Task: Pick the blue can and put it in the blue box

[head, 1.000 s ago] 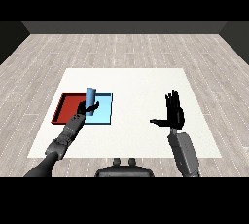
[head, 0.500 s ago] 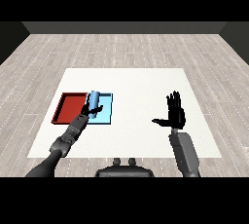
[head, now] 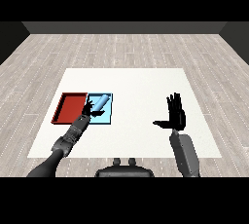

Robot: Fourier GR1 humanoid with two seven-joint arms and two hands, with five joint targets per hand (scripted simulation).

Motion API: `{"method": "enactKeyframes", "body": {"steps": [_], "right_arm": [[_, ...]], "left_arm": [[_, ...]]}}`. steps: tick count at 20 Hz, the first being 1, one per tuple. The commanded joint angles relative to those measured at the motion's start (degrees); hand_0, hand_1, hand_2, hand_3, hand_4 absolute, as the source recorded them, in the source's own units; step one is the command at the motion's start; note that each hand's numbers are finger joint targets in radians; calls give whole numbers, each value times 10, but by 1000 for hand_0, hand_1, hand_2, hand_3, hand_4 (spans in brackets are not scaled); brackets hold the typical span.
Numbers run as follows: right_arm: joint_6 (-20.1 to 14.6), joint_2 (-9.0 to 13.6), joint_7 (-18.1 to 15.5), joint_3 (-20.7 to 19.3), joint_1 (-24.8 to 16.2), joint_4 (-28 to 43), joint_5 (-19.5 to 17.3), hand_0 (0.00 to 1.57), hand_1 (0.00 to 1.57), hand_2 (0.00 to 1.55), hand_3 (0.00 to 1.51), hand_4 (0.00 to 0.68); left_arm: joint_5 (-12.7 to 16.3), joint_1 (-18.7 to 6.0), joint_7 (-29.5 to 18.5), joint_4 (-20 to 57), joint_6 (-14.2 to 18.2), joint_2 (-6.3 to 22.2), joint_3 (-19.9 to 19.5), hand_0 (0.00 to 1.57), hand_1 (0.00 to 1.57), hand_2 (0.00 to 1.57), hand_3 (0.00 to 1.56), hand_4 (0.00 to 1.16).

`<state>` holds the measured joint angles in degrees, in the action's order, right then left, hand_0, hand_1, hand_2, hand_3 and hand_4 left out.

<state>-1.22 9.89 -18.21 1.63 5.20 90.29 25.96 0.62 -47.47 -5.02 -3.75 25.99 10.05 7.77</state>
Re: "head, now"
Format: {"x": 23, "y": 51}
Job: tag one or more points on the blue can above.
{"x": 100, "y": 102}

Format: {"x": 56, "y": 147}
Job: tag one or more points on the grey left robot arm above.
{"x": 69, "y": 136}

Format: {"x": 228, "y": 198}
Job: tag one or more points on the red shallow open box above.
{"x": 70, "y": 108}

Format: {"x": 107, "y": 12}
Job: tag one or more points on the dark grey robot body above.
{"x": 124, "y": 170}

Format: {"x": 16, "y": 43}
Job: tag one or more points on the light blue shallow open box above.
{"x": 104, "y": 114}

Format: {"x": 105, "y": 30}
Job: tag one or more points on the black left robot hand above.
{"x": 88, "y": 109}

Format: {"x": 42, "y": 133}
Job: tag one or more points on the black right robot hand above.
{"x": 176, "y": 114}

